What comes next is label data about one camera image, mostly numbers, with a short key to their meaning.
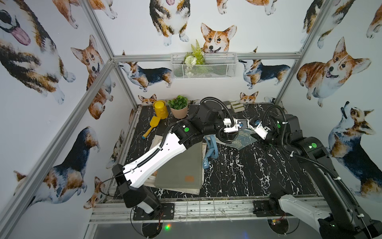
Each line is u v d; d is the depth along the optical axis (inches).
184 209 29.5
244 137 29.4
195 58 32.3
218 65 36.4
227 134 21.5
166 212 28.9
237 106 47.3
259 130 22.8
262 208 28.9
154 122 44.0
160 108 42.0
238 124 19.7
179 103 40.4
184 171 32.6
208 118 18.1
